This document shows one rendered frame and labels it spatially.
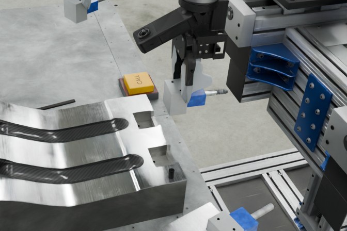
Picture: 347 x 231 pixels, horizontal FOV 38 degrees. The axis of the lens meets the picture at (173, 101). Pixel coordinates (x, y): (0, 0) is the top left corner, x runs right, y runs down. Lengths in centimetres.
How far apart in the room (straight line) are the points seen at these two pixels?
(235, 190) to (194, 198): 85
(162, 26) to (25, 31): 67
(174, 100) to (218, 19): 18
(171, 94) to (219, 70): 182
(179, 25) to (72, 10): 47
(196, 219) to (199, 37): 32
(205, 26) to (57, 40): 62
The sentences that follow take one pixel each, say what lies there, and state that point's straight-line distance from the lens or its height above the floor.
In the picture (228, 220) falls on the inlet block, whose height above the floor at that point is 88.
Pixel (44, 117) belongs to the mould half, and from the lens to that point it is 102.
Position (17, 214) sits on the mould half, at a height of 89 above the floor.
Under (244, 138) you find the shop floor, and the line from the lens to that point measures 236.
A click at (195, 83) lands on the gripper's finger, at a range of 95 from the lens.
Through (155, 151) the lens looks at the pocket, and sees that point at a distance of 96.
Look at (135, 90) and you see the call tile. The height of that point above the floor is 83.
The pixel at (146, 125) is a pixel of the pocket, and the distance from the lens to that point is 103.
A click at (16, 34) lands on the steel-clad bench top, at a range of 148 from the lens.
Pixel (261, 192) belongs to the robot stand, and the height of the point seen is 21.
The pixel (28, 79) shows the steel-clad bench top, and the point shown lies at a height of 80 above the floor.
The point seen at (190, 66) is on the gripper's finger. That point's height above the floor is 104.
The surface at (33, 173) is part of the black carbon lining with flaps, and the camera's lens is 90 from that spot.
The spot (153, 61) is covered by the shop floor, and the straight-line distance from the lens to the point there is 281.
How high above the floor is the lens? 154
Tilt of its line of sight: 38 degrees down
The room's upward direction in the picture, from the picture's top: 5 degrees clockwise
